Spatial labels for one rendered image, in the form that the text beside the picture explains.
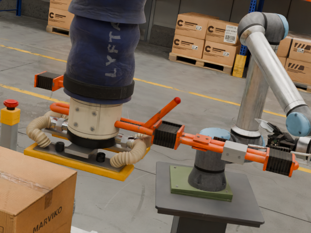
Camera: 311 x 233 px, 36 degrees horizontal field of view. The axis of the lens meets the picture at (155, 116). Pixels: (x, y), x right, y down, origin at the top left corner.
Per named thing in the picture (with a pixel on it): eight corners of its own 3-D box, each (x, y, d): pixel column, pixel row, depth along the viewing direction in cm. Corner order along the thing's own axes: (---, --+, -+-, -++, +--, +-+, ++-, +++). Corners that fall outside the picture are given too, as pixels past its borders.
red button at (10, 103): (0, 108, 224) (0, 101, 223) (9, 105, 231) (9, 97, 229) (12, 112, 222) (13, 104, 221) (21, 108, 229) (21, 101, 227)
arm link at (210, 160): (188, 159, 235) (193, 126, 230) (218, 157, 242) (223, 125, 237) (203, 172, 222) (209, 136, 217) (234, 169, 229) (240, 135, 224)
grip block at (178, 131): (149, 144, 147) (152, 126, 145) (158, 134, 156) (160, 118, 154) (175, 150, 145) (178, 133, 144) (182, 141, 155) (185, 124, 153)
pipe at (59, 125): (27, 142, 150) (27, 125, 148) (62, 120, 173) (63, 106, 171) (127, 169, 143) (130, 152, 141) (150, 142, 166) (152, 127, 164)
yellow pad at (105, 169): (22, 155, 149) (23, 140, 148) (38, 144, 158) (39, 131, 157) (123, 182, 142) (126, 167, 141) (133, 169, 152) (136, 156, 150)
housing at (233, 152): (220, 160, 144) (223, 146, 143) (223, 152, 150) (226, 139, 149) (243, 165, 143) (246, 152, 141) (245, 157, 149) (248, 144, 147)
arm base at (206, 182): (183, 174, 241) (186, 156, 239) (219, 176, 245) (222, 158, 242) (192, 191, 223) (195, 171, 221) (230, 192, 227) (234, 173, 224)
